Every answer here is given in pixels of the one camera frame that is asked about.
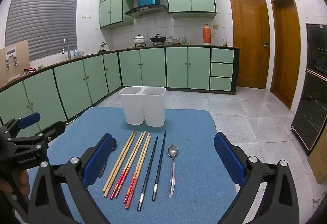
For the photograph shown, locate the green base cabinets with countertop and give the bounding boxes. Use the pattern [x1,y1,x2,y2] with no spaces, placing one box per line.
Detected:
[0,45,240,135]

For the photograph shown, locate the plain wooden chopstick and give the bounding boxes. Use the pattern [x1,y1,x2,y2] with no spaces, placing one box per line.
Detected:
[103,132,136,198]
[103,131,135,192]

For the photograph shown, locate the metal kitchen faucet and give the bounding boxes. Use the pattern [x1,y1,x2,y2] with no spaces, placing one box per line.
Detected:
[63,37,72,59]

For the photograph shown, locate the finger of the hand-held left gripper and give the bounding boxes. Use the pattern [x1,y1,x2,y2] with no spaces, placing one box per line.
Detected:
[6,120,66,153]
[0,112,41,139]

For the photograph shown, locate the red-handled wooden chopstick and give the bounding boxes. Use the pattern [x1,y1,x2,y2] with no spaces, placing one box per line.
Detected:
[124,133,151,203]
[110,132,143,200]
[114,131,147,199]
[125,136,152,209]

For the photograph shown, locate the white cooking pot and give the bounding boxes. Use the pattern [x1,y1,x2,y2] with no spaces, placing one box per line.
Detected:
[133,34,147,45]

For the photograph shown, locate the white two-compartment utensil holder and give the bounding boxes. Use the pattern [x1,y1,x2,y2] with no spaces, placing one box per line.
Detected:
[119,86,167,128]

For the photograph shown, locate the white plastic bracket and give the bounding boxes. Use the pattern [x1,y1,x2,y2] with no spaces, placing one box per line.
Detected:
[5,48,18,69]

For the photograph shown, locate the orange thermos flask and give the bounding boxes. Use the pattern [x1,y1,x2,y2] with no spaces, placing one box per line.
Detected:
[203,25,213,45]

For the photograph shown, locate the green cabinet drawer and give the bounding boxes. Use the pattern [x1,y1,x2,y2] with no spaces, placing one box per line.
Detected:
[211,48,234,64]
[210,77,233,91]
[211,63,234,78]

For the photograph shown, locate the black range hood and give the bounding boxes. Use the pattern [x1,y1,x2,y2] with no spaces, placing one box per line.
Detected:
[125,4,169,18]

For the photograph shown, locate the plain wooden door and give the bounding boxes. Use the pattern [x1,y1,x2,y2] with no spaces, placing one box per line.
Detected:
[270,0,301,109]

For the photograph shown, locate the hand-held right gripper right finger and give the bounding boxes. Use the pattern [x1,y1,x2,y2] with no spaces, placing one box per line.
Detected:
[214,131,300,224]

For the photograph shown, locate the black chopstick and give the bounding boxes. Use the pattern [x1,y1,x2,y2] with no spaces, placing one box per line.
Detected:
[152,130,167,201]
[137,135,159,212]

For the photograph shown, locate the person's left hand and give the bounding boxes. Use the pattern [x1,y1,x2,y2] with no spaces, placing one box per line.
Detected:
[0,170,31,197]

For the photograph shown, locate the black wok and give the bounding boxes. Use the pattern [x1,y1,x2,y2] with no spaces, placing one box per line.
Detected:
[150,34,167,44]

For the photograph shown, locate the cardboard box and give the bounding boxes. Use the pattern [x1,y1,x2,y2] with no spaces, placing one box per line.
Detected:
[308,137,327,183]

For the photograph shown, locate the wooden door with handle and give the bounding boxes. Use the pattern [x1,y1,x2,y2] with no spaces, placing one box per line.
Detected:
[229,0,271,90]

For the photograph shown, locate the black glass-front cabinet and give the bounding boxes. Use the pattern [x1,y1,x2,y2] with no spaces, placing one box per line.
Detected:
[291,23,327,155]

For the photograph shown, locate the blue table mat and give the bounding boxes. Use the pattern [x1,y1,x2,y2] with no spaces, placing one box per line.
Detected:
[27,107,247,224]

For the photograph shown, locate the grey window blind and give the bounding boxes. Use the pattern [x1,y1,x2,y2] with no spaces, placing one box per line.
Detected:
[4,0,79,62]

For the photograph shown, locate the black spoon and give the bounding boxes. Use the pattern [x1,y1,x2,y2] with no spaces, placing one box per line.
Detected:
[98,138,118,179]

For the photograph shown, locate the cardboard sheet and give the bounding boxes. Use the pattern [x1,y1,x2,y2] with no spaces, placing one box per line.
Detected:
[0,40,30,88]

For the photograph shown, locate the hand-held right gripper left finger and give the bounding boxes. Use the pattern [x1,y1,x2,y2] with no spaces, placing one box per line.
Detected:
[28,133,115,224]

